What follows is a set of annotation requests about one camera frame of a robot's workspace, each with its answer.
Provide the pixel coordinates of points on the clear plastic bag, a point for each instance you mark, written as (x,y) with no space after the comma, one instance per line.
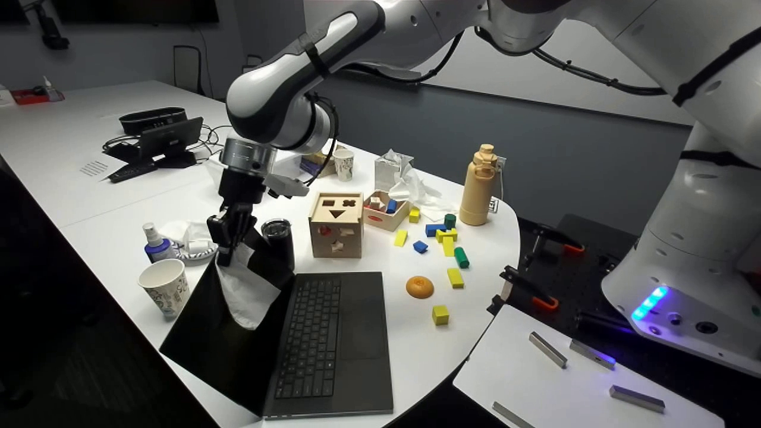
(419,191)

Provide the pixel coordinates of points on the small yellow block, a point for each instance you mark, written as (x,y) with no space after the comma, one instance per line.
(413,214)
(400,238)

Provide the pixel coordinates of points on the black monitor on stand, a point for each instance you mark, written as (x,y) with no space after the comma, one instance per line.
(168,142)

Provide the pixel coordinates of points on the green cylinder block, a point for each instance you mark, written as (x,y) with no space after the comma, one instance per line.
(448,221)

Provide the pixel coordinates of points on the orange dome block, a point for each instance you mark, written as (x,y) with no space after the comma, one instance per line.
(419,285)

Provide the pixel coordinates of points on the small spray bottle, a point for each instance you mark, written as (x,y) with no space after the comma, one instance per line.
(156,247)

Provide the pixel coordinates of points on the green rectangular block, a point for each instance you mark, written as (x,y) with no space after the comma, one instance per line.
(459,258)

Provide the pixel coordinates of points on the yellow rectangular block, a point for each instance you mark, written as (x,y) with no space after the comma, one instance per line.
(446,236)
(456,278)

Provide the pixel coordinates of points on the small blue block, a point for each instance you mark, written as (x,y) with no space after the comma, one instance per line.
(419,247)

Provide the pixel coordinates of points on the black oval speaker bar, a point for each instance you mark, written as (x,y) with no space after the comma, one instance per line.
(150,120)

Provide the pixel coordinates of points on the yellow wedge block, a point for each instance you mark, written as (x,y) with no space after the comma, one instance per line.
(448,247)

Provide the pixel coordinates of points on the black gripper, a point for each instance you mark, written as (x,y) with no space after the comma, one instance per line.
(239,192)

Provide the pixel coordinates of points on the black laptop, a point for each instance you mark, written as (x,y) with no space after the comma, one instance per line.
(333,348)

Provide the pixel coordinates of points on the grey metal strip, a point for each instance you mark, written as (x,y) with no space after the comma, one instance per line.
(511,415)
(592,354)
(548,349)
(637,398)

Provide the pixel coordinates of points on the grey mesh office chair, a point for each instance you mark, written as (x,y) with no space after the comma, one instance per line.
(187,68)

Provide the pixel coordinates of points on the white paper napkin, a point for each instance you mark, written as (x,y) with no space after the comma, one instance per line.
(251,298)

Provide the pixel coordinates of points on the long blue block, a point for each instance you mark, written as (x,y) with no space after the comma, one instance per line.
(433,228)

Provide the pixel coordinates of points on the wooden shape sorter cube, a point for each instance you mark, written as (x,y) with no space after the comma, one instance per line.
(337,228)

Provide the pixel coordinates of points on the red flat item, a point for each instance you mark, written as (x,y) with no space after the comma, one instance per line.
(26,95)

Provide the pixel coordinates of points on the black tumbler cup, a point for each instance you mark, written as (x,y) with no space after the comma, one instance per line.
(277,241)

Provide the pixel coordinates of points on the tan insulated water bottle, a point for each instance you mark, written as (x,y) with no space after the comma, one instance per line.
(479,191)

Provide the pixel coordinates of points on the clear plastic storage box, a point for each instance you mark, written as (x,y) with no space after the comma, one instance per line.
(212,179)

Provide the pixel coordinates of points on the white patterned paper cup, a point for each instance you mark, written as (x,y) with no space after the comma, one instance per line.
(164,290)
(344,164)

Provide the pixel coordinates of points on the black clamp orange tip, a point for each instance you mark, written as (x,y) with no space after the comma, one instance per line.
(544,302)
(572,247)

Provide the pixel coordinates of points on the small wooden block tray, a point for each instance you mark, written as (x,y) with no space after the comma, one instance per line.
(383,214)

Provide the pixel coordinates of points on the white flat board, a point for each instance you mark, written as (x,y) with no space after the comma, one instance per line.
(548,389)

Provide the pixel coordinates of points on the yellow cube block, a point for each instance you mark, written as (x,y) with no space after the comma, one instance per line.
(438,316)

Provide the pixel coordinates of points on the black wall television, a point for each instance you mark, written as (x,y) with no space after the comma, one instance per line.
(135,11)

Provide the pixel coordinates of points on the brown and white object pile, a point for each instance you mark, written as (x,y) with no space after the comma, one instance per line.
(316,164)

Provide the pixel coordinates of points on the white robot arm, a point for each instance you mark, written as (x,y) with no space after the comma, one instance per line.
(698,238)

